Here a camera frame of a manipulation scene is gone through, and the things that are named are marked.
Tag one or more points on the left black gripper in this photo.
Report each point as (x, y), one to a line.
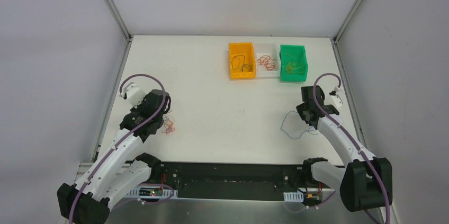
(163, 106)

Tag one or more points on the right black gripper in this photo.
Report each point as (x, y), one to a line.
(305, 114)

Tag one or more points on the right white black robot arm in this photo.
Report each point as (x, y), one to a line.
(365, 181)

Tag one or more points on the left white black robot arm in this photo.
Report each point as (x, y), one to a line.
(119, 169)

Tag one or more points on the green plastic bin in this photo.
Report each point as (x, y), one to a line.
(294, 65)

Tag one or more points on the white plastic bin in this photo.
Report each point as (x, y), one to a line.
(268, 62)

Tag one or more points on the orange plastic bin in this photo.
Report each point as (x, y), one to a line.
(242, 62)

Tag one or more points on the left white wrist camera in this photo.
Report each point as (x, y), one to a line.
(133, 94)

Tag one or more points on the right white cable duct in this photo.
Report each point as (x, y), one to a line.
(293, 196)

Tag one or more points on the white cable duct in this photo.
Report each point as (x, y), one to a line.
(151, 193)
(293, 196)

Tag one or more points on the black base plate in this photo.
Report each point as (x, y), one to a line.
(258, 182)

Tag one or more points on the left white cable duct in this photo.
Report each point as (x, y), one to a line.
(151, 193)

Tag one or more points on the left aluminium frame post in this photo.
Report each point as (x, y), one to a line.
(118, 19)

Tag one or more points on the aluminium frame post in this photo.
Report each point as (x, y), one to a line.
(118, 19)
(352, 12)

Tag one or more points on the right aluminium frame post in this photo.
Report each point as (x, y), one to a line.
(352, 12)

